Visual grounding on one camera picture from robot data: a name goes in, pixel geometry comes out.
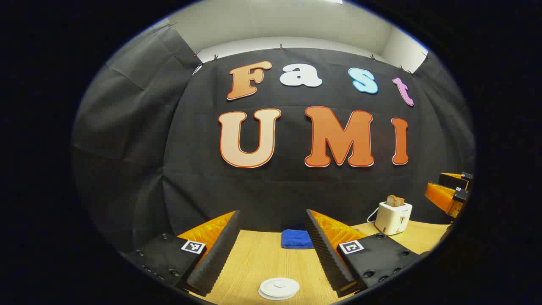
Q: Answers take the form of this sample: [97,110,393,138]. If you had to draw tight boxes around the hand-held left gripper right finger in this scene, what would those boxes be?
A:
[305,209,425,298]

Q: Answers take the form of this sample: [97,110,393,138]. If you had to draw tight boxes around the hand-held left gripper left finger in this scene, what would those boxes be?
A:
[126,210,242,297]

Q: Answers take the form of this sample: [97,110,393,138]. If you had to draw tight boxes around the blue towel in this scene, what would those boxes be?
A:
[281,229,315,250]

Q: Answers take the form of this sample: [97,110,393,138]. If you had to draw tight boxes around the white toaster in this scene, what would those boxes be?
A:
[374,201,413,236]

